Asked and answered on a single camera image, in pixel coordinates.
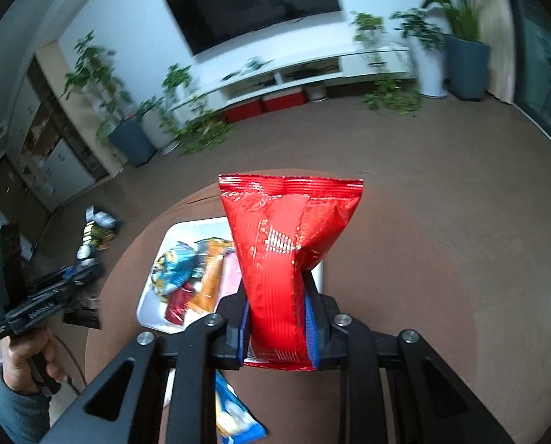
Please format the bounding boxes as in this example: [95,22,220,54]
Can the red storage box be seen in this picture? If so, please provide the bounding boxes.
[224,99,264,124]
[262,90,305,113]

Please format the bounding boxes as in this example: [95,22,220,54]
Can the black wall television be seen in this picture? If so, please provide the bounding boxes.
[162,0,342,57]

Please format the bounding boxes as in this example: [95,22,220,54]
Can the tall plant in blue planter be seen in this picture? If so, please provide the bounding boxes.
[62,30,158,168]

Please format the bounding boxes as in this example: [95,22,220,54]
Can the wooden glass-door cabinet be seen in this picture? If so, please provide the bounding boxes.
[0,46,111,225]

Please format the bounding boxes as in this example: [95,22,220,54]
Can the white tray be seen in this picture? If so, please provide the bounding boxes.
[136,219,325,334]

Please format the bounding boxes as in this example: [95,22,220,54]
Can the maroon snack packet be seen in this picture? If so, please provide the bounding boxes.
[165,284,196,327]

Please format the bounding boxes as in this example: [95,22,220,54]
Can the white television cabinet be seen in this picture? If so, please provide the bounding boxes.
[170,44,418,122]

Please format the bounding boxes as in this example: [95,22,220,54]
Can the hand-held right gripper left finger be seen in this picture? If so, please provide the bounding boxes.
[40,281,251,444]

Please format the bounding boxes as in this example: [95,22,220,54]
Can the person's left hand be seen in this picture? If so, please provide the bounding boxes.
[0,323,67,397]

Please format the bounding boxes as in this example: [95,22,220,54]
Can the beige curtain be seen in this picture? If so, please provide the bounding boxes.
[469,0,517,104]

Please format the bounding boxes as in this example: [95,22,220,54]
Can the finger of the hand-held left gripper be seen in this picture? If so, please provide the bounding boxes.
[6,295,102,334]
[30,260,105,305]

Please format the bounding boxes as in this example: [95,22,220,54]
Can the trailing green plant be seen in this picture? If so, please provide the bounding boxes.
[349,10,423,118]

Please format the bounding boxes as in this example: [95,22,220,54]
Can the plant in large blue planter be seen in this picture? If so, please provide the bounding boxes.
[405,0,492,101]

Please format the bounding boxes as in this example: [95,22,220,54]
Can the blue cartoon snack packet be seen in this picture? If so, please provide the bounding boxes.
[150,240,201,297]

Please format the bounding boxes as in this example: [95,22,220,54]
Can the leafy plant in white planter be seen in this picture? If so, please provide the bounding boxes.
[138,64,234,157]

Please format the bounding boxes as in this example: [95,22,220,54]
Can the pink snack bag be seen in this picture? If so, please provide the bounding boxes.
[220,250,245,297]

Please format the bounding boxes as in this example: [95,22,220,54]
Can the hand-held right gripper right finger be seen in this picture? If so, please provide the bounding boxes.
[302,270,513,444]

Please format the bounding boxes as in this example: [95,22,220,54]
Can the plant in tall white planter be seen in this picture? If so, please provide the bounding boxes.
[391,7,450,99]

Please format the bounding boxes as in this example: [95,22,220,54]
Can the orange snack packet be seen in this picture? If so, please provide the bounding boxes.
[187,238,234,313]

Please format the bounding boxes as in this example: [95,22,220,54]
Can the red snack bag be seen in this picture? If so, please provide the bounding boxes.
[217,173,365,373]

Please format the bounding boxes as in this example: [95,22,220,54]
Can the person's left forearm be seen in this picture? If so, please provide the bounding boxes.
[0,361,53,444]

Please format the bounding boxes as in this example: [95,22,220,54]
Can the blue and yellow chips bag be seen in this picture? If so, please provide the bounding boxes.
[213,370,268,444]

